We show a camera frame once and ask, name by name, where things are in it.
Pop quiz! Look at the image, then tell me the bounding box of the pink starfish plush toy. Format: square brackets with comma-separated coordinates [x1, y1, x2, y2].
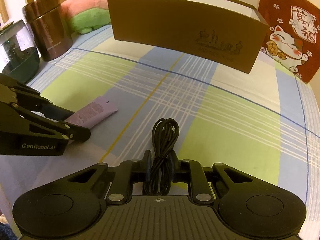
[61, 0, 111, 34]

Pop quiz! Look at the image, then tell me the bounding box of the black cable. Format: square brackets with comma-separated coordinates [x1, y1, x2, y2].
[142, 117, 181, 197]

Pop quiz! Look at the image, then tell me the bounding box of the dark green glass jar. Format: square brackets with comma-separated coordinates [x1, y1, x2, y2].
[0, 20, 40, 84]

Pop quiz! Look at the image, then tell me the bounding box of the plaid tablecloth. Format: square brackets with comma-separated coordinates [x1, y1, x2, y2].
[0, 24, 320, 240]

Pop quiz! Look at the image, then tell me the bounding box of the red lucky cat cushion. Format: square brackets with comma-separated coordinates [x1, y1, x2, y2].
[258, 0, 319, 83]

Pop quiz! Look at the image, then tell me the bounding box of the purple cosmetic tube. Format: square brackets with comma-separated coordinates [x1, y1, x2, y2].
[65, 96, 118, 144]

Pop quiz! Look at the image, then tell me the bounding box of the brown metal canister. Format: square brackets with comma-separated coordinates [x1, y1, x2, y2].
[22, 0, 73, 61]

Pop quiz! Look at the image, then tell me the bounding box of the brown cardboard box white inside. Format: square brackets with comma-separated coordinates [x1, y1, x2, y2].
[108, 0, 269, 73]

